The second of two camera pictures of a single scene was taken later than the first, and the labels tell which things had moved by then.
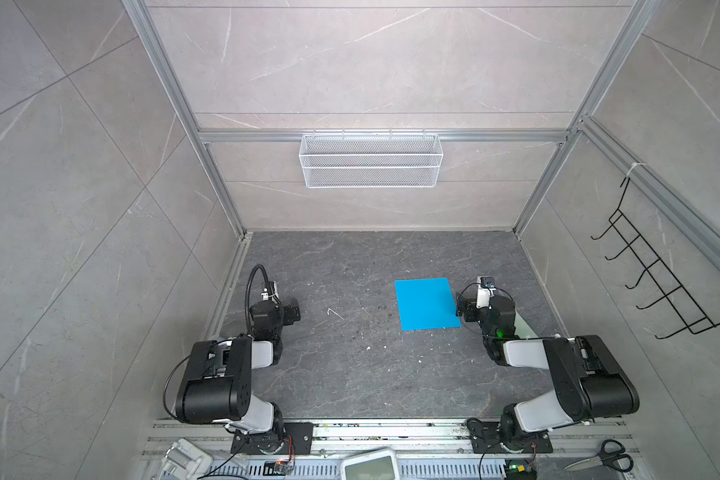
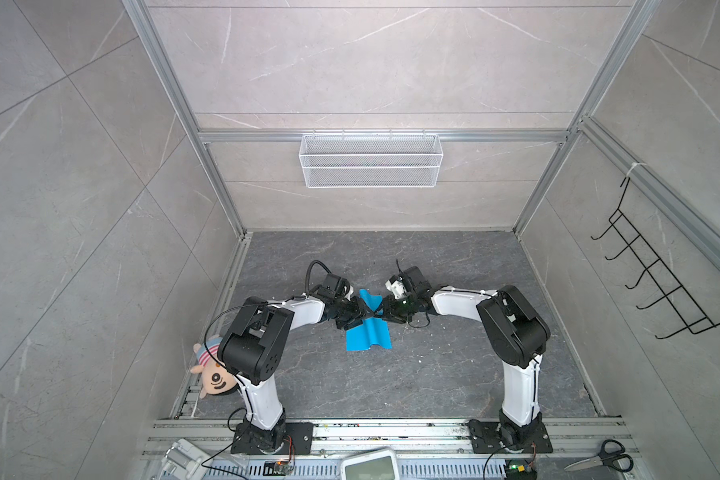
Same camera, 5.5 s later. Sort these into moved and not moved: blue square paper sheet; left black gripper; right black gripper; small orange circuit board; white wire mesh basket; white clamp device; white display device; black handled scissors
Moved: left black gripper; right black gripper; blue square paper sheet
Not moved: small orange circuit board; black handled scissors; white clamp device; white display device; white wire mesh basket
